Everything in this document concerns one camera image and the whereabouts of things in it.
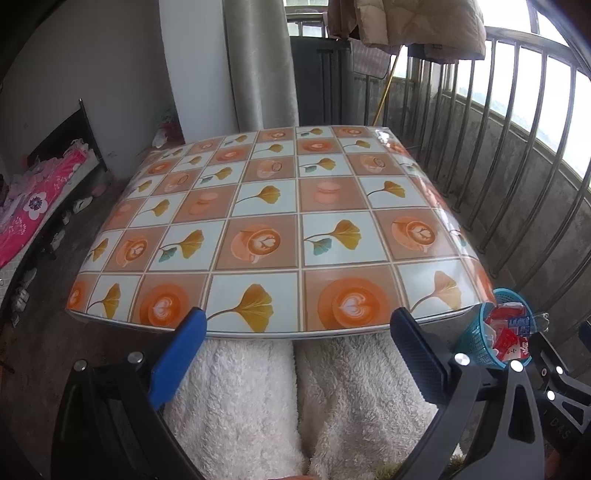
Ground yellow broom stick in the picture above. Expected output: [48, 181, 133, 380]
[369, 46, 402, 126]

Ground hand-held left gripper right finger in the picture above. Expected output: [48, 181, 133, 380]
[390, 307, 550, 480]

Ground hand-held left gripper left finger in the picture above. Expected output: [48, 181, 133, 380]
[51, 307, 208, 480]

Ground white fluffy towel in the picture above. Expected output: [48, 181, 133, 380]
[161, 337, 439, 480]

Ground grey checked hanging cloth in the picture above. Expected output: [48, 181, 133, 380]
[353, 41, 393, 79]

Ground beige hanging jacket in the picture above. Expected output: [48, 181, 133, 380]
[328, 0, 488, 61]

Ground black bed frame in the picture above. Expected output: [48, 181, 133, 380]
[28, 98, 109, 174]

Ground row of shoes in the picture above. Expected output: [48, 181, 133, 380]
[11, 185, 109, 324]

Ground table with patterned tablecloth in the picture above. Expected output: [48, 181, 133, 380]
[65, 124, 497, 340]

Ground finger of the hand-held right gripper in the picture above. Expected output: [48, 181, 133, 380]
[531, 329, 589, 418]

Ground blue plastic basket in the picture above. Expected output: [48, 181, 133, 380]
[452, 288, 534, 369]

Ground pink flowered blanket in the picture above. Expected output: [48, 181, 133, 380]
[0, 148, 88, 268]

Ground grey curtain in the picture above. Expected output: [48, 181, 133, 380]
[224, 0, 301, 132]

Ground metal balcony railing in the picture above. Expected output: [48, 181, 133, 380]
[284, 4, 591, 352]

